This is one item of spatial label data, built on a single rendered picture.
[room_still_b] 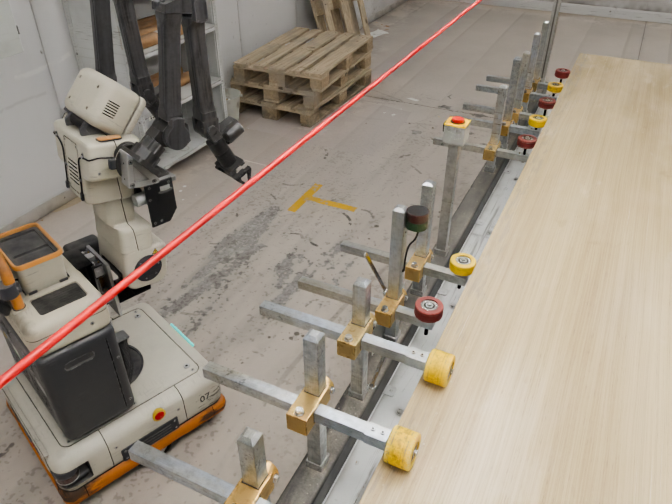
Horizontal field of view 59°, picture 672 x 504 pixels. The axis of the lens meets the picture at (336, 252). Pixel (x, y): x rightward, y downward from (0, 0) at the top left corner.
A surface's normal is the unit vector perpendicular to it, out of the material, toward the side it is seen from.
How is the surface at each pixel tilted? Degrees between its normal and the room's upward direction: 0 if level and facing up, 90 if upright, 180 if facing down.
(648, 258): 0
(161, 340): 0
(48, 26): 90
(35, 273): 92
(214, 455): 0
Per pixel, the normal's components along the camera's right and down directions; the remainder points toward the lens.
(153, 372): 0.00, -0.82
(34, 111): 0.90, 0.26
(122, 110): 0.68, 0.42
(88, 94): -0.54, -0.26
